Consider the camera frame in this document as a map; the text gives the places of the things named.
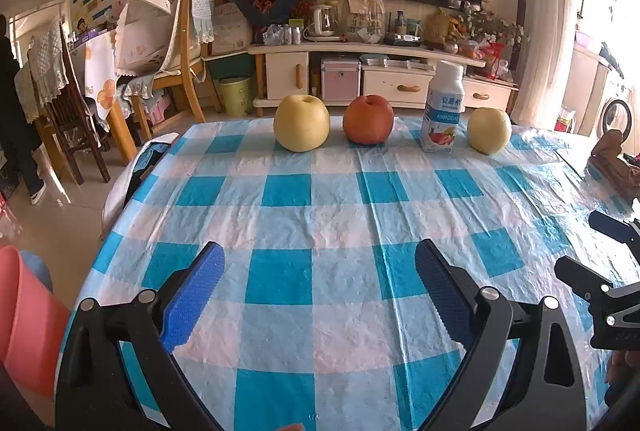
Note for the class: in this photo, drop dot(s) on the blue checkered tablecloth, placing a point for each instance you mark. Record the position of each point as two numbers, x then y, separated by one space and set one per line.
320 221

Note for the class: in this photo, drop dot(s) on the white printed chair cloth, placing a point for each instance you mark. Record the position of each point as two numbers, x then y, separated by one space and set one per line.
147 21

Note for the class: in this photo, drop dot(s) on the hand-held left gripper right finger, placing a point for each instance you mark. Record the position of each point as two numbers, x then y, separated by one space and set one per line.
445 286

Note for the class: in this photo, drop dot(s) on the cream television cabinet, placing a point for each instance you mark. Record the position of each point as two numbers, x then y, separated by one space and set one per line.
282 76

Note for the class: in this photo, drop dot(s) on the dark wooden chair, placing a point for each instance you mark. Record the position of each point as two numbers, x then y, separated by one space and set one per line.
70 126

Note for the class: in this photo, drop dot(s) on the white sack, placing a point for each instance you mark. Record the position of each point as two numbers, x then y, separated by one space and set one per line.
230 31

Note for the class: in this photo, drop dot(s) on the white orange printed tablecloth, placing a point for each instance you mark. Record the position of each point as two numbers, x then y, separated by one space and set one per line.
100 71

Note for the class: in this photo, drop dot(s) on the large yellow apple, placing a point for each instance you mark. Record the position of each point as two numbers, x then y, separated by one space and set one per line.
301 123

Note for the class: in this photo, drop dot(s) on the brown paper bag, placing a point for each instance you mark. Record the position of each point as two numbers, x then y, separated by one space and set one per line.
615 166

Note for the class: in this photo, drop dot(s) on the light blue knitted cloth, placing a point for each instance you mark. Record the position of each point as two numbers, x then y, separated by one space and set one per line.
199 13

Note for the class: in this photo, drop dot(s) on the red apple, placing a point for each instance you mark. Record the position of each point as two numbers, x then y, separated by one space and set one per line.
368 120

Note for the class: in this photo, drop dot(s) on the pink storage box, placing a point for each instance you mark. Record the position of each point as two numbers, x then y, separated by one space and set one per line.
340 79

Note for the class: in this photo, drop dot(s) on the person's right hand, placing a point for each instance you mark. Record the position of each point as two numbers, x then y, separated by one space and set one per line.
625 371

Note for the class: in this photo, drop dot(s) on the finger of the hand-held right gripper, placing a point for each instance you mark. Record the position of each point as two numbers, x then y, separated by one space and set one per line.
617 231
582 278

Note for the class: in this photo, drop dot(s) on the white flower bunch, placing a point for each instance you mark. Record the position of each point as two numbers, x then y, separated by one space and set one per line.
495 23

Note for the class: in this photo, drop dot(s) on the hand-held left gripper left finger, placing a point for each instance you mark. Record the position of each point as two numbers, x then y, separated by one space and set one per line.
195 296

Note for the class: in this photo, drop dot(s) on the green wastebasket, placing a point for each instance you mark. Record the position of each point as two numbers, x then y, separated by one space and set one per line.
236 96

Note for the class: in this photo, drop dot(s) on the small yellow apple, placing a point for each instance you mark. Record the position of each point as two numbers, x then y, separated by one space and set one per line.
490 131

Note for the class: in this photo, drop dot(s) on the white yogurt bottle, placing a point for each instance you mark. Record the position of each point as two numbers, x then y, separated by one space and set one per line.
442 111

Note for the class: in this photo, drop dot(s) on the grey lace cloth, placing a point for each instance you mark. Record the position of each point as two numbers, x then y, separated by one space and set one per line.
47 71

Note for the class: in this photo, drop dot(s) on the blue rounded object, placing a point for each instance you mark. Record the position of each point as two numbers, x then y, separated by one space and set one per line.
37 271

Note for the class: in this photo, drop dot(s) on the light wooden chair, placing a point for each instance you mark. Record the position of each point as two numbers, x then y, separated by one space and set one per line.
187 71

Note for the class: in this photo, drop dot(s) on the white fabric covered seat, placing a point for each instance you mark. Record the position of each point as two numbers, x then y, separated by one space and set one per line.
120 191

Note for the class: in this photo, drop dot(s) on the yellow wrapped item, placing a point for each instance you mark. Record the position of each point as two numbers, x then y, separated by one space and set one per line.
442 28

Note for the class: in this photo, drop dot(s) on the pack of small bottles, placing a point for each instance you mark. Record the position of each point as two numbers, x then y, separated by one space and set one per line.
282 34

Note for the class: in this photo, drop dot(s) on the pink bin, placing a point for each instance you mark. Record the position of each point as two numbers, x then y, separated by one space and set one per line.
27 326

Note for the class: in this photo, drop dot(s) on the clear plastic bag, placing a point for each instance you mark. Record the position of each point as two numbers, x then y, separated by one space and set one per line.
365 18

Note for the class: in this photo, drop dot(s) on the red bag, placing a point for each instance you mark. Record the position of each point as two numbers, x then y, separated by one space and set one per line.
495 61

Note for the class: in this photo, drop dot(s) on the white curtain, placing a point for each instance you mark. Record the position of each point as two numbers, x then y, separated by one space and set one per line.
545 36

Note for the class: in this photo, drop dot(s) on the washing machine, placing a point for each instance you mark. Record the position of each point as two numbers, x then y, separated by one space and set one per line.
616 106

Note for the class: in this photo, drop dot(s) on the electric kettle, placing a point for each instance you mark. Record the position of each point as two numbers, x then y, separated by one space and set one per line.
320 21

